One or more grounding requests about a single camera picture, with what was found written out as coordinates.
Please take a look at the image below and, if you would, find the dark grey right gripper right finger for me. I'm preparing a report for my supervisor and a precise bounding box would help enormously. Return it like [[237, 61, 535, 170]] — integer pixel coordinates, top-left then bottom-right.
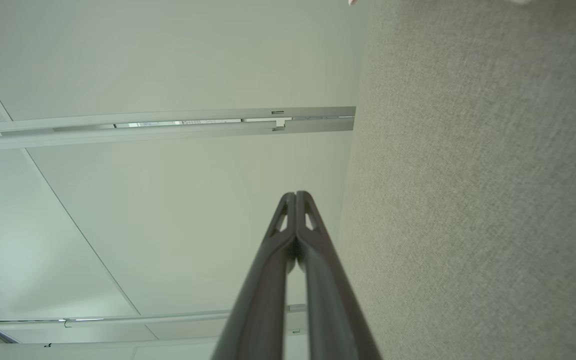
[[296, 190, 383, 360]]

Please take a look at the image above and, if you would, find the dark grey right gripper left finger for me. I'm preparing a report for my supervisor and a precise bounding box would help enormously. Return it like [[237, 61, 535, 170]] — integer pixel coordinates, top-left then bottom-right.
[[211, 192, 297, 360]]

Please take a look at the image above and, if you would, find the grey fabric sofa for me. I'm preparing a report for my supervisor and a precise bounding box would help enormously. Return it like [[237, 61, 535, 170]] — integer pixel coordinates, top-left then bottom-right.
[[335, 0, 576, 360]]

